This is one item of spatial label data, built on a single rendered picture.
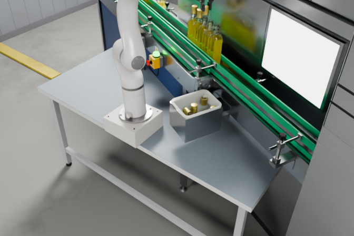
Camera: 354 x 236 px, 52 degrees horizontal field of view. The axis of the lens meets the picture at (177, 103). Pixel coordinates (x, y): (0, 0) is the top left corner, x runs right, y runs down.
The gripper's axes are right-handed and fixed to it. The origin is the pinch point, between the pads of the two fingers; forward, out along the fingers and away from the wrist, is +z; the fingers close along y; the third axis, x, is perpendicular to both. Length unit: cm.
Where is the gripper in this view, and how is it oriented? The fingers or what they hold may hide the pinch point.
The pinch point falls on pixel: (206, 6)
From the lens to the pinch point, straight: 203.1
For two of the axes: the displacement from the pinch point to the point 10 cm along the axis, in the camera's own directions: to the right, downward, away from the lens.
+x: 4.7, 5.4, -7.0
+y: -8.8, 2.7, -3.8
